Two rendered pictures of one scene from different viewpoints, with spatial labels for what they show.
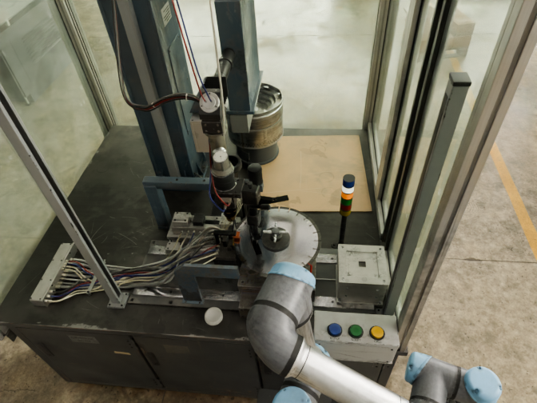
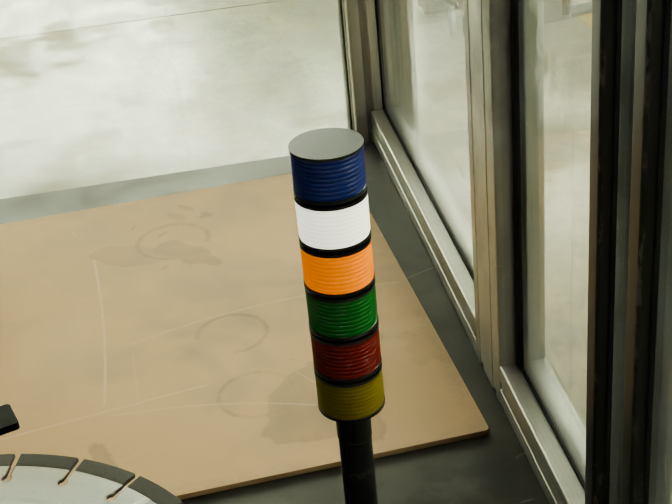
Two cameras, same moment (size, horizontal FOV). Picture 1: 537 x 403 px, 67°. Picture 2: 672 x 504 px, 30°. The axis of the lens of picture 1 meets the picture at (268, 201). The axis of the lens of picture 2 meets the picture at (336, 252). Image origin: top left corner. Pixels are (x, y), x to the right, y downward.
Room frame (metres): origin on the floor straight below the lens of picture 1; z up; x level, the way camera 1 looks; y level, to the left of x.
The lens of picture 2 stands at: (0.45, -0.12, 1.47)
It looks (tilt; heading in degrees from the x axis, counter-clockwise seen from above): 29 degrees down; 344
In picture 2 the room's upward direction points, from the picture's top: 6 degrees counter-clockwise
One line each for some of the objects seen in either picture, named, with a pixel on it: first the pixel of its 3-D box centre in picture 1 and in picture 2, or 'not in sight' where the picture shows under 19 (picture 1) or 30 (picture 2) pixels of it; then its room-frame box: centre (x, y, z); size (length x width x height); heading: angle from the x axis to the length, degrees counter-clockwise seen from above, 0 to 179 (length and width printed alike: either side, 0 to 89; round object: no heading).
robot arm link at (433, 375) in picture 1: (430, 381); not in sight; (0.34, -0.34, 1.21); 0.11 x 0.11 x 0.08; 63
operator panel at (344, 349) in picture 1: (353, 337); not in sight; (0.64, -0.26, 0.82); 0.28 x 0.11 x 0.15; 81
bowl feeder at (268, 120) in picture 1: (255, 127); not in sight; (1.80, 0.04, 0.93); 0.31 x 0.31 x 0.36
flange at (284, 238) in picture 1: (276, 237); not in sight; (1.01, -0.02, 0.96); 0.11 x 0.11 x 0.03
